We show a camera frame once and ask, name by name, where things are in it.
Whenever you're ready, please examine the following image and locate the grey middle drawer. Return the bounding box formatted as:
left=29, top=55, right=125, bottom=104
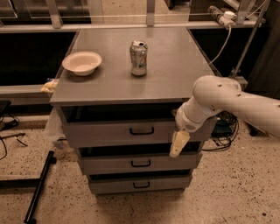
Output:
left=78, top=152, right=202, bottom=175

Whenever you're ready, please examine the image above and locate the grey drawer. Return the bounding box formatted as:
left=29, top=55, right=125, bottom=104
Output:
left=88, top=174, right=192, bottom=195
left=59, top=115, right=219, bottom=149
left=78, top=152, right=202, bottom=175

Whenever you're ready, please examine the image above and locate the clear plastic bag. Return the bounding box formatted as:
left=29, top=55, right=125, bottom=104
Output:
left=43, top=108, right=65, bottom=150

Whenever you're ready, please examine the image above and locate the grey bottom drawer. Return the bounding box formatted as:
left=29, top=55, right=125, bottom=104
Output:
left=88, top=174, right=192, bottom=195

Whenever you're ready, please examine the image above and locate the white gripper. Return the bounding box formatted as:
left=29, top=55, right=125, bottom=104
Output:
left=169, top=104, right=209, bottom=158

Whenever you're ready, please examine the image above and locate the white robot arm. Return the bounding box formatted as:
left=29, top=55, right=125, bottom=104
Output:
left=170, top=75, right=280, bottom=158

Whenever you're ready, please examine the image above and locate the metal railing frame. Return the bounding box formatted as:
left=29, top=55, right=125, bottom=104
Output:
left=0, top=0, right=272, bottom=34

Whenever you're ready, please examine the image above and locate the white power cable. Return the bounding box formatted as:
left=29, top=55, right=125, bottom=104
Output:
left=207, top=24, right=233, bottom=66

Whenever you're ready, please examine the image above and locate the grey top drawer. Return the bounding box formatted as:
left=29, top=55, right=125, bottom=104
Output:
left=59, top=115, right=219, bottom=149

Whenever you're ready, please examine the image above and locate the black cable bundle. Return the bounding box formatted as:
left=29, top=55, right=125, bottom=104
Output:
left=201, top=110, right=240, bottom=152

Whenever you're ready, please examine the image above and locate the silver soda can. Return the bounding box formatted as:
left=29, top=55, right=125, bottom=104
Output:
left=129, top=40, right=148, bottom=76

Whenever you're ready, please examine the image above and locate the yellow crumpled wrapper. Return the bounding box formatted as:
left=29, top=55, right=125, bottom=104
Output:
left=41, top=79, right=59, bottom=94

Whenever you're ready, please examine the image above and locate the white power strip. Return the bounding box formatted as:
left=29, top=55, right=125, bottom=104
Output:
left=207, top=5, right=236, bottom=29

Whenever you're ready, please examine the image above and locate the white paper bowl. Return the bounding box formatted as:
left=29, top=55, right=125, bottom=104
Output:
left=62, top=52, right=102, bottom=76

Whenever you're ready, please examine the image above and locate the black metal stand leg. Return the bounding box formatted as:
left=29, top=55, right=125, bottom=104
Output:
left=24, top=150, right=57, bottom=224

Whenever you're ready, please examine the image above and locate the black floor cables left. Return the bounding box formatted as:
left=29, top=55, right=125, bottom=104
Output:
left=0, top=101, right=29, bottom=161

